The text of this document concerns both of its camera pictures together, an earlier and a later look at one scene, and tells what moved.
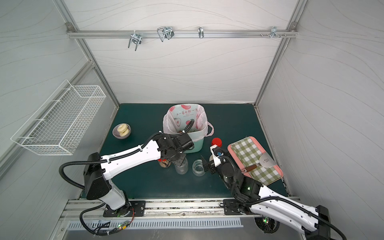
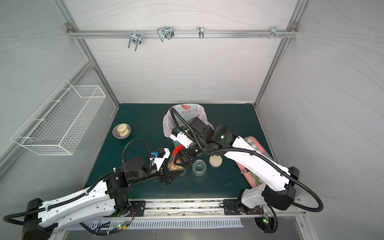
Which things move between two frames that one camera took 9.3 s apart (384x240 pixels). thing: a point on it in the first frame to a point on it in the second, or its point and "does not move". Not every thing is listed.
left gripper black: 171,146 to 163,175
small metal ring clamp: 201,33 does not move
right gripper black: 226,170 to 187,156
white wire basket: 56,128 does not move
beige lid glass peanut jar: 198,167 does not move
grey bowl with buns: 121,131 does not move
